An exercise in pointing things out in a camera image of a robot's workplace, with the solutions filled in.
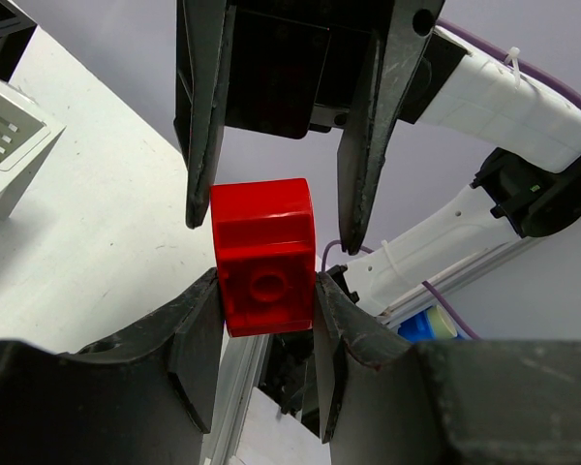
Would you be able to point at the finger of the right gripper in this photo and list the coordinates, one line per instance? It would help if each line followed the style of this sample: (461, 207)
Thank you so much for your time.
(204, 34)
(393, 54)

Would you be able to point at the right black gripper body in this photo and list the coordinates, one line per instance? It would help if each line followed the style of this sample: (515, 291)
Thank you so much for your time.
(289, 57)

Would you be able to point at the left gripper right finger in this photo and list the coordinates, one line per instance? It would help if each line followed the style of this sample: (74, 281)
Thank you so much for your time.
(384, 400)

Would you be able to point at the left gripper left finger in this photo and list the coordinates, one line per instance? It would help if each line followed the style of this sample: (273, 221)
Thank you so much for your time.
(143, 395)

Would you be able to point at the red lime rounded lego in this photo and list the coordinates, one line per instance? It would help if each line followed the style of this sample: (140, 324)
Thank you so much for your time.
(265, 248)

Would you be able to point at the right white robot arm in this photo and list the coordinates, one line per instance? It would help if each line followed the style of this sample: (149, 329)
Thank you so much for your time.
(529, 186)

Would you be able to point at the blue tape roll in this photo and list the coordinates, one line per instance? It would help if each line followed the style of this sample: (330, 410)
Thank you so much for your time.
(433, 323)

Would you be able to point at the black slotted container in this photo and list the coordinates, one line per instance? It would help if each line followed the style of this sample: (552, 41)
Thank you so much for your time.
(16, 31)

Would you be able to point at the white slotted container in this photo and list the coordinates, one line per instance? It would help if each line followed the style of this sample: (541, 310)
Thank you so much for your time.
(27, 136)

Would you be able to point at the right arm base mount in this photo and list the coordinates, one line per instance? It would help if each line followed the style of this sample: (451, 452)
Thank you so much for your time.
(288, 377)

